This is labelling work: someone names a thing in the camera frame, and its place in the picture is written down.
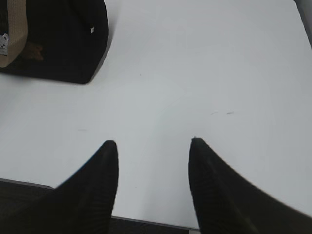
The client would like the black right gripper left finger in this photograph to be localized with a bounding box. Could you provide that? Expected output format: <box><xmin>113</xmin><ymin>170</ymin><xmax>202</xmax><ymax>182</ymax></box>
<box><xmin>0</xmin><ymin>140</ymin><xmax>119</xmax><ymax>234</ymax></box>

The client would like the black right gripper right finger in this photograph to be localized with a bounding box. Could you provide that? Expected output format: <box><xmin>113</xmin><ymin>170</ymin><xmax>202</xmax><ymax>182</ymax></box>
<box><xmin>188</xmin><ymin>137</ymin><xmax>312</xmax><ymax>234</ymax></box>

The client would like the black bag with tan straps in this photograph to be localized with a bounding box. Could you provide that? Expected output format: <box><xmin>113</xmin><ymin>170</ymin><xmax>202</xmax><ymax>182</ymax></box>
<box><xmin>0</xmin><ymin>0</ymin><xmax>109</xmax><ymax>84</ymax></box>

